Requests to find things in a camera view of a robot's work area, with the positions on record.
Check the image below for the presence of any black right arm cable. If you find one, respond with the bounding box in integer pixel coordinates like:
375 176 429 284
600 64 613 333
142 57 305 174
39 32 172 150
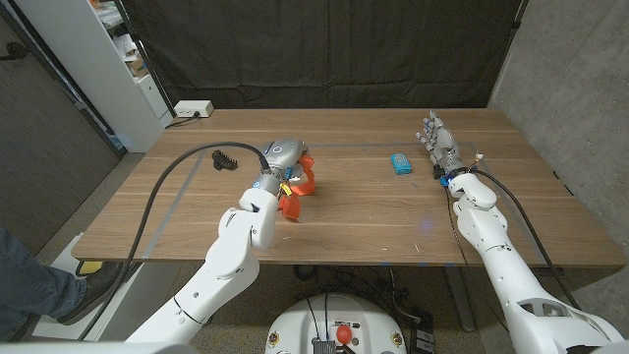
466 166 582 311

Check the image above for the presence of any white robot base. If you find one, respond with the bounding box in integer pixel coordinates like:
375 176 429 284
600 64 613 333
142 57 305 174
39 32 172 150
264 293 408 354

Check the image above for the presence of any white power strip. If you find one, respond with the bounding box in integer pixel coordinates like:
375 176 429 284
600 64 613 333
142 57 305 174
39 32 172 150
173 99 215 119

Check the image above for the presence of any cardboard box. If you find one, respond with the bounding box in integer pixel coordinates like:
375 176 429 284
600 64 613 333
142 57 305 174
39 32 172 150
125 56 149 79

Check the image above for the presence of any black door handle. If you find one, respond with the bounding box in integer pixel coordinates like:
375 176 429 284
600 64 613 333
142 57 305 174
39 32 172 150
0 41 30 63

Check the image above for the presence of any white floor board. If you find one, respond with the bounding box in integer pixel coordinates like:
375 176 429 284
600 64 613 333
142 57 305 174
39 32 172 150
29 233 183 341

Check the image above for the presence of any black shoe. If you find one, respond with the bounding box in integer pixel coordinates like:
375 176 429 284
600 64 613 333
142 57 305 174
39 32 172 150
56 261 130 325

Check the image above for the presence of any black floor power strip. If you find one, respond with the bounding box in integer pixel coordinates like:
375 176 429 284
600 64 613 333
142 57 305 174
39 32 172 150
410 314 436 354

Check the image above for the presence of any person leg in jeans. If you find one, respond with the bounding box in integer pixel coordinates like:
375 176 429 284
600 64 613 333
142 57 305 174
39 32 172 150
0 225 87 343

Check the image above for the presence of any black backdrop curtain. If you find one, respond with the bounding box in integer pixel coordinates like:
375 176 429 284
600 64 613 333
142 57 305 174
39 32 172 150
120 0 525 110

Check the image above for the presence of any orange ribbon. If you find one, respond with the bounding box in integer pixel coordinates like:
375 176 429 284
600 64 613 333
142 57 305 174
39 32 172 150
277 153 316 221

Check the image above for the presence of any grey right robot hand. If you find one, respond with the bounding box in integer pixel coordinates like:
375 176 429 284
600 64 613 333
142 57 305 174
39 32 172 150
415 109 468 179

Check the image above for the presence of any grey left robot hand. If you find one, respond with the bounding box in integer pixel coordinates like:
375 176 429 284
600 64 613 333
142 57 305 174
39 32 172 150
253 139 311 197

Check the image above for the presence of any black hair clip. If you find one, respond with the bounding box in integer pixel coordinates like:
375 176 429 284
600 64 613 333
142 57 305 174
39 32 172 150
211 149 240 172

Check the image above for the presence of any white shelf cabinet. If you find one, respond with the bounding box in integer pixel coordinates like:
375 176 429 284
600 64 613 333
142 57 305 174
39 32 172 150
14 0 174 153

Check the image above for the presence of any grey table leg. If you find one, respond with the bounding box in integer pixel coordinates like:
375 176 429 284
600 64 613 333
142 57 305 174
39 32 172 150
444 266 477 333

